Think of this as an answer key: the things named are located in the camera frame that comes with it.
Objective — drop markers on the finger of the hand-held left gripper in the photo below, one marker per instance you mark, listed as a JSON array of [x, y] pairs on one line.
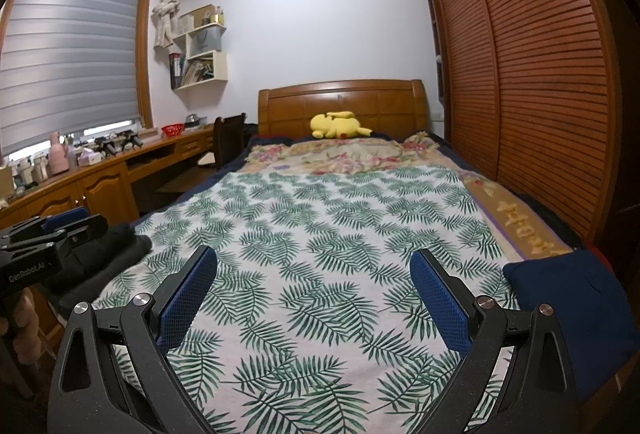
[[80, 231], [62, 218]]

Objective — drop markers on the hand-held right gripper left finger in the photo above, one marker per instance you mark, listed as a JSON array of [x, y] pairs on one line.
[[185, 304]]

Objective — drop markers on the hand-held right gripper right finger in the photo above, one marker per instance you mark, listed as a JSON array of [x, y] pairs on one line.
[[440, 304]]

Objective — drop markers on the black double-breasted coat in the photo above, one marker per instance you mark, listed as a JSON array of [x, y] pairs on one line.
[[115, 249]]

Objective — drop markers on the person's left hand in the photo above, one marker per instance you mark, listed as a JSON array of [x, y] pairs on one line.
[[25, 329]]

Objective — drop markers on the long wooden desk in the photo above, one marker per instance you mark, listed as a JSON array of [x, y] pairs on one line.
[[100, 184]]

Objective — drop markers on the pink bottle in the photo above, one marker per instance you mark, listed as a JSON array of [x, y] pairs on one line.
[[57, 156]]

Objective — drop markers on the pink tissue box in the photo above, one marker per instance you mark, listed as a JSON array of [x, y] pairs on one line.
[[90, 158]]

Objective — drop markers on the black gadgets on desk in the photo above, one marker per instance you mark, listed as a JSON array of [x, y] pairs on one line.
[[120, 143]]

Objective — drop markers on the leaf print blanket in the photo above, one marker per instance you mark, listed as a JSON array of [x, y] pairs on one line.
[[325, 239]]

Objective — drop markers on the navy blue folded garment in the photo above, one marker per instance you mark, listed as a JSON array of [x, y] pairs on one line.
[[575, 304]]

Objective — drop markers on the red basket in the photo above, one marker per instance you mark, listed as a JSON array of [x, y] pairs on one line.
[[172, 129]]

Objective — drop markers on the metal pot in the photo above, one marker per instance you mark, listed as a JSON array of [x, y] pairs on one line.
[[195, 122]]

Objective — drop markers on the grey window blind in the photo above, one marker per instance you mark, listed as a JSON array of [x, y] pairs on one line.
[[70, 58]]

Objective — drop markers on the dark wooden chair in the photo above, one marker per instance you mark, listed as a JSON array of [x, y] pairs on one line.
[[227, 138]]

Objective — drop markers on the floral quilt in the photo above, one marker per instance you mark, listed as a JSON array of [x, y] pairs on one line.
[[350, 156]]

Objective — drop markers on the yellow plush toy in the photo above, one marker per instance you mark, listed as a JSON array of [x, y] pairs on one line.
[[337, 126]]

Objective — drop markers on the wooden bed headboard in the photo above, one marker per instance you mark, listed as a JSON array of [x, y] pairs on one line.
[[375, 103]]

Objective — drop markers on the tied beige curtain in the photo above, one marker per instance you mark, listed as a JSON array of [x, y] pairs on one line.
[[167, 13]]

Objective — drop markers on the wooden louvered wardrobe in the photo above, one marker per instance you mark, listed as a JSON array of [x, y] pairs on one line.
[[525, 63]]

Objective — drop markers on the white wall shelf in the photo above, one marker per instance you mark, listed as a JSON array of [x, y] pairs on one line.
[[200, 58]]

